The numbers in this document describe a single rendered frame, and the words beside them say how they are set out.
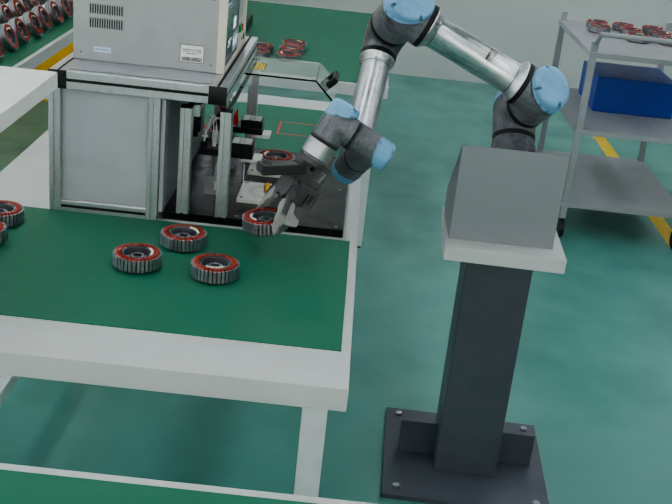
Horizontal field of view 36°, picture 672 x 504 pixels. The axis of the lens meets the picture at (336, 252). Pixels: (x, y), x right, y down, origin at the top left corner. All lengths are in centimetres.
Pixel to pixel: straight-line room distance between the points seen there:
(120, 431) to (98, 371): 118
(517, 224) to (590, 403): 107
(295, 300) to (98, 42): 89
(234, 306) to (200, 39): 77
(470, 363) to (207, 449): 82
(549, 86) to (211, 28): 87
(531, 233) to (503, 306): 23
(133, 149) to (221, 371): 85
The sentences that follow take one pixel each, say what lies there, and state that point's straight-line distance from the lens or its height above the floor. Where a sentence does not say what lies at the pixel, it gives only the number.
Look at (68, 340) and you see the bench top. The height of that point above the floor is 75.
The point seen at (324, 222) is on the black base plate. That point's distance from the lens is 273.
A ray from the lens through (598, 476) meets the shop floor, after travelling 331.
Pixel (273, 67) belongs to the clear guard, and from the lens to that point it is 308.
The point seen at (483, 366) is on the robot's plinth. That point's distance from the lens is 296.
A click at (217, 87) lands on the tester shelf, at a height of 111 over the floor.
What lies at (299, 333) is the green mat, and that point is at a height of 75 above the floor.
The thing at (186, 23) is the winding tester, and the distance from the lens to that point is 271.
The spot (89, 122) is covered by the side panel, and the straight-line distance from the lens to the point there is 269.
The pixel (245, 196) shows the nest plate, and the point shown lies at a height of 78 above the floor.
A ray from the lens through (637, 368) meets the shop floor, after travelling 401.
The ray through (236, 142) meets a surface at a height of 92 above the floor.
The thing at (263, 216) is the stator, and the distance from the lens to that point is 254.
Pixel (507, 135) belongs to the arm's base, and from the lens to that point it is 282.
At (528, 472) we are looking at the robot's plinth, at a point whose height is 2.
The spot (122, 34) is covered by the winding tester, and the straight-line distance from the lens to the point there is 275.
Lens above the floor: 173
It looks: 22 degrees down
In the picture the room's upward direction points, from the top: 6 degrees clockwise
